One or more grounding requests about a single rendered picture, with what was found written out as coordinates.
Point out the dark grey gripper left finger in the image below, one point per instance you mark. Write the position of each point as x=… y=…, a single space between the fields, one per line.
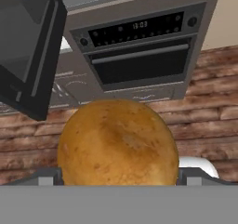
x=46 y=176

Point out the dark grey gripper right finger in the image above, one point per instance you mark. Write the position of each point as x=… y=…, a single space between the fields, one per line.
x=193 y=175

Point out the brown potato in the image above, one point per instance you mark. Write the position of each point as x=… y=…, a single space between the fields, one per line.
x=117 y=144

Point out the black microwave door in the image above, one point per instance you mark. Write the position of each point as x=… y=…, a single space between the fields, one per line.
x=29 y=48

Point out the white rounded object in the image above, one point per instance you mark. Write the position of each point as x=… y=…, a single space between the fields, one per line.
x=198 y=162

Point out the dark oven door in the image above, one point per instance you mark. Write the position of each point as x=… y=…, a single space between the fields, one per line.
x=139 y=65

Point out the grey built-in oven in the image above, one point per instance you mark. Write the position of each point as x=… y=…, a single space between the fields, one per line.
x=142 y=20

